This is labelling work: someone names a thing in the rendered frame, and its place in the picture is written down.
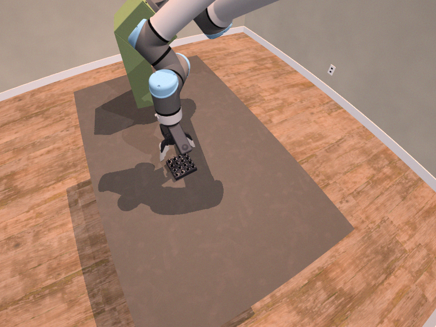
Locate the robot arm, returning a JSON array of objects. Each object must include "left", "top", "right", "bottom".
[{"left": 128, "top": 0, "right": 279, "bottom": 156}]

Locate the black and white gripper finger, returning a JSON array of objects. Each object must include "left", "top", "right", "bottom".
[
  {"left": 184, "top": 132, "right": 195, "bottom": 148},
  {"left": 159, "top": 139, "right": 170, "bottom": 162}
]

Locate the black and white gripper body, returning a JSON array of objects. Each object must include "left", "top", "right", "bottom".
[{"left": 159, "top": 122, "right": 179, "bottom": 145}]

